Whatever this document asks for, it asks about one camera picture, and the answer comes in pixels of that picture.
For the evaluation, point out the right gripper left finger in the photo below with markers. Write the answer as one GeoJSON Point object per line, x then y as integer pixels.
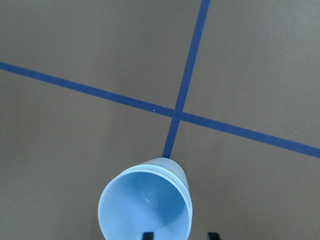
{"type": "Point", "coordinates": [148, 236]}

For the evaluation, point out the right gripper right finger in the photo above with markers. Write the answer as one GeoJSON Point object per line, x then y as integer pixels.
{"type": "Point", "coordinates": [213, 236]}

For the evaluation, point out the light blue cup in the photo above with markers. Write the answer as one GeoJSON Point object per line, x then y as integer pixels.
{"type": "Point", "coordinates": [138, 202]}
{"type": "Point", "coordinates": [172, 172]}

